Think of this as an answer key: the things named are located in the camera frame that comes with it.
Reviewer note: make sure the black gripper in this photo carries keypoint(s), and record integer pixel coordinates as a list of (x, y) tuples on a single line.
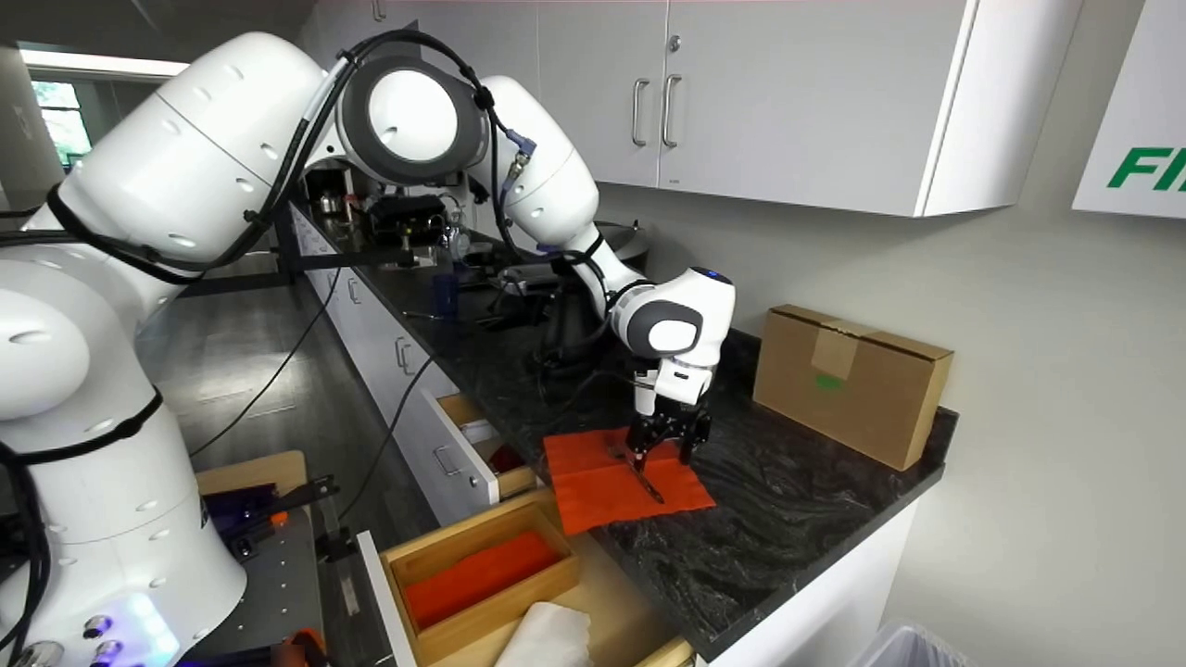
[(668, 424)]

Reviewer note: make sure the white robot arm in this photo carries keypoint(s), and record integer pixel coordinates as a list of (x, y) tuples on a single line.
[(115, 560)]

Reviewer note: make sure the open wooden drawer right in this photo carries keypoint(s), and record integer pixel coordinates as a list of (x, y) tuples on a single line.
[(624, 626)]

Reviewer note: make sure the white paper napkins in drawer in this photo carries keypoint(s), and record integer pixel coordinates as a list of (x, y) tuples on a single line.
[(551, 636)]

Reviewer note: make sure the orange napkin in drawer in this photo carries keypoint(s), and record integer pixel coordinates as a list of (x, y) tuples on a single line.
[(479, 575)]

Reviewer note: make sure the orange paper napkin on counter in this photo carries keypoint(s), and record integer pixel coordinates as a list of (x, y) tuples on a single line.
[(595, 481)]

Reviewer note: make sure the brown cardboard box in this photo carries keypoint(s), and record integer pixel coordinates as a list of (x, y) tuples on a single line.
[(861, 387)]

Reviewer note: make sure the clear plastic trash bin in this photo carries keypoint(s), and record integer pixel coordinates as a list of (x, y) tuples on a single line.
[(914, 647)]

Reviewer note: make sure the white sign with green letters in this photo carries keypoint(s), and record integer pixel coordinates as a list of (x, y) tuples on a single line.
[(1140, 148)]

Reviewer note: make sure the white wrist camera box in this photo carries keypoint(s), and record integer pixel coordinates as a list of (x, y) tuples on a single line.
[(647, 391)]

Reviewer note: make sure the white upper wall cabinets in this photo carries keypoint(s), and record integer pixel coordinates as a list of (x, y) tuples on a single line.
[(904, 108)]

